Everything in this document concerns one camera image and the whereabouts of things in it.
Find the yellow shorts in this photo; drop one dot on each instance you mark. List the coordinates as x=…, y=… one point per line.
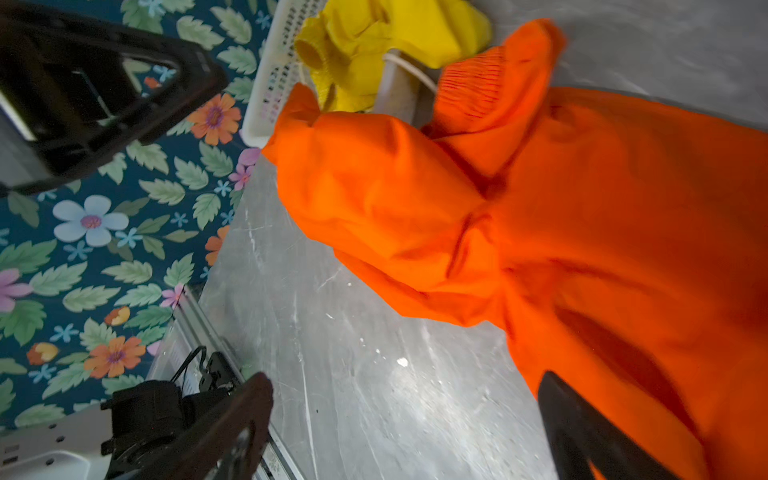
x=343, y=47

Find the white plastic laundry basket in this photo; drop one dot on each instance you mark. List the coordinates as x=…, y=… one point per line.
x=405, y=86

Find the orange shorts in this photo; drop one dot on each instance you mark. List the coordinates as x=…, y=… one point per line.
x=620, y=243

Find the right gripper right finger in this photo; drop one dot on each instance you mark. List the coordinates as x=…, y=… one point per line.
x=586, y=445

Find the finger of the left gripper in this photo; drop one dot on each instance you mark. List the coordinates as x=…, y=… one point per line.
x=76, y=90

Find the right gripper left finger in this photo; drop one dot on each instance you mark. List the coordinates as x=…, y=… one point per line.
x=226, y=443

